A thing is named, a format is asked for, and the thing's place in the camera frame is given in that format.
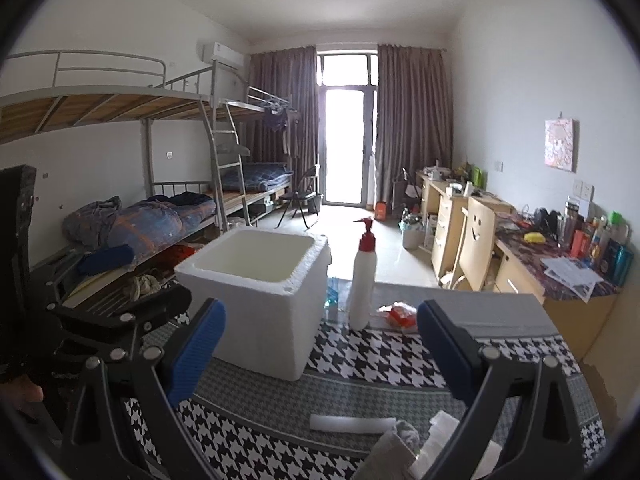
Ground white foam box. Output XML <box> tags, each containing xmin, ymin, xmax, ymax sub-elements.
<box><xmin>174</xmin><ymin>225</ymin><xmax>332</xmax><ymax>381</ymax></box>

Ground houndstooth tablecloth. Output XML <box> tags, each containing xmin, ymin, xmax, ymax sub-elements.
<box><xmin>115</xmin><ymin>280</ymin><xmax>608</xmax><ymax>480</ymax></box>

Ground white waste bin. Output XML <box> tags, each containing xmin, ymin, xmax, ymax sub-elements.
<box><xmin>400</xmin><ymin>212</ymin><xmax>436</xmax><ymax>250</ymax></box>

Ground white lotion bottle red pump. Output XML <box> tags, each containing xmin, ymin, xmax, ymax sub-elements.
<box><xmin>347</xmin><ymin>217</ymin><xmax>377</xmax><ymax>332</ymax></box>

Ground row of toiletry bottles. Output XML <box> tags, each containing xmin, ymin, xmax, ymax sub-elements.
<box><xmin>560</xmin><ymin>200</ymin><xmax>636</xmax><ymax>286</ymax></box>

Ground glass balcony door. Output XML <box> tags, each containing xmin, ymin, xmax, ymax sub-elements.
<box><xmin>316</xmin><ymin>50</ymin><xmax>378</xmax><ymax>207</ymax></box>

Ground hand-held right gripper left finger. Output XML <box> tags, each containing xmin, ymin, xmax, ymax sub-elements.
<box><xmin>60</xmin><ymin>297</ymin><xmax>231</xmax><ymax>480</ymax></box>

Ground white foam strip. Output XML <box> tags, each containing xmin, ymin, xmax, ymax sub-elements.
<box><xmin>309</xmin><ymin>414</ymin><xmax>398</xmax><ymax>433</ymax></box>

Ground brown curtain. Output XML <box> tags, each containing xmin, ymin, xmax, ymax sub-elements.
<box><xmin>376</xmin><ymin>42</ymin><xmax>453</xmax><ymax>211</ymax></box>
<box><xmin>248</xmin><ymin>46</ymin><xmax>321</xmax><ymax>206</ymax></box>

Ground white air conditioner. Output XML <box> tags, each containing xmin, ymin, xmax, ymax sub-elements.
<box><xmin>202</xmin><ymin>41</ymin><xmax>245</xmax><ymax>68</ymax></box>

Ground person's left hand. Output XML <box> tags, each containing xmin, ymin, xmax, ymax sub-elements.
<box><xmin>0</xmin><ymin>377</ymin><xmax>45</xmax><ymax>423</ymax></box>

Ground white printed papers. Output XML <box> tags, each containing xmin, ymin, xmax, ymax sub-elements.
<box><xmin>542</xmin><ymin>256</ymin><xmax>606</xmax><ymax>303</ymax></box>

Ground hanging dark clothes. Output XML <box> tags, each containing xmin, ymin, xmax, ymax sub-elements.
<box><xmin>262</xmin><ymin>105</ymin><xmax>301</xmax><ymax>156</ymax></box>

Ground folded blue cloth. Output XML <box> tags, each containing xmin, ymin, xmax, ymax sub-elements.
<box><xmin>77</xmin><ymin>245</ymin><xmax>133</xmax><ymax>276</ymax></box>

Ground red snack wrapper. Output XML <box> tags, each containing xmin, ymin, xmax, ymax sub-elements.
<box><xmin>377</xmin><ymin>301</ymin><xmax>421</xmax><ymax>333</ymax></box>

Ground black metal rack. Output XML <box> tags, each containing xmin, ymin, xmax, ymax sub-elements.
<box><xmin>392</xmin><ymin>167</ymin><xmax>423</xmax><ymax>218</ymax></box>

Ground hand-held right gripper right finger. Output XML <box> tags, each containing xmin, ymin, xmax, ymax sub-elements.
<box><xmin>416</xmin><ymin>299</ymin><xmax>587</xmax><ymax>480</ymax></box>

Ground green white plastic bag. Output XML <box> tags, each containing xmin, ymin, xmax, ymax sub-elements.
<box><xmin>410</xmin><ymin>410</ymin><xmax>501</xmax><ymax>480</ymax></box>

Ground black folding chair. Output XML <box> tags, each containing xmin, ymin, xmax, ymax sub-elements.
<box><xmin>277</xmin><ymin>165</ymin><xmax>321</xmax><ymax>231</ymax></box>

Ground blue orange patterned quilt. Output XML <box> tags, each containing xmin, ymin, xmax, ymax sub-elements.
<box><xmin>62</xmin><ymin>195</ymin><xmax>216</xmax><ymax>261</ymax></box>

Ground grey cloth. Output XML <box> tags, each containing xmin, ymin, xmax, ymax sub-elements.
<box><xmin>367</xmin><ymin>420</ymin><xmax>423</xmax><ymax>480</ymax></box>

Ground pink wall picture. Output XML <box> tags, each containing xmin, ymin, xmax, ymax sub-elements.
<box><xmin>544</xmin><ymin>117</ymin><xmax>576</xmax><ymax>173</ymax></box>

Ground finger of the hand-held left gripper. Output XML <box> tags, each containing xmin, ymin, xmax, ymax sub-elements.
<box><xmin>30</xmin><ymin>255</ymin><xmax>88</xmax><ymax>307</ymax></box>
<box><xmin>47</xmin><ymin>285</ymin><xmax>193</xmax><ymax>361</ymax></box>

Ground wooden chair with smiley face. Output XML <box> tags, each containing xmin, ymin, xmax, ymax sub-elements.
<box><xmin>450</xmin><ymin>196</ymin><xmax>497</xmax><ymax>291</ymax></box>

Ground metal bunk bed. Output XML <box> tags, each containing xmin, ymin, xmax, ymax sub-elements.
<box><xmin>0</xmin><ymin>50</ymin><xmax>251</xmax><ymax>311</ymax></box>
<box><xmin>212</xmin><ymin>60</ymin><xmax>301</xmax><ymax>226</ymax></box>

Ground dark blue quilt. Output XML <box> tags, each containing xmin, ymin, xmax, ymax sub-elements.
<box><xmin>220</xmin><ymin>161</ymin><xmax>295</xmax><ymax>192</ymax></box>

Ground crumpled grey rag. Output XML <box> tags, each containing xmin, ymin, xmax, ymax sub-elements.
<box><xmin>125</xmin><ymin>272</ymin><xmax>163</xmax><ymax>301</ymax></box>

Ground clear blue plastic bottle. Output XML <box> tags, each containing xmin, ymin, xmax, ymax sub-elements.
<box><xmin>325</xmin><ymin>277</ymin><xmax>351</xmax><ymax>321</ymax></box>

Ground wooden desk with patterned cover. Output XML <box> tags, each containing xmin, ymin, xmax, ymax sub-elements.
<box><xmin>492</xmin><ymin>210</ymin><xmax>621</xmax><ymax>361</ymax></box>

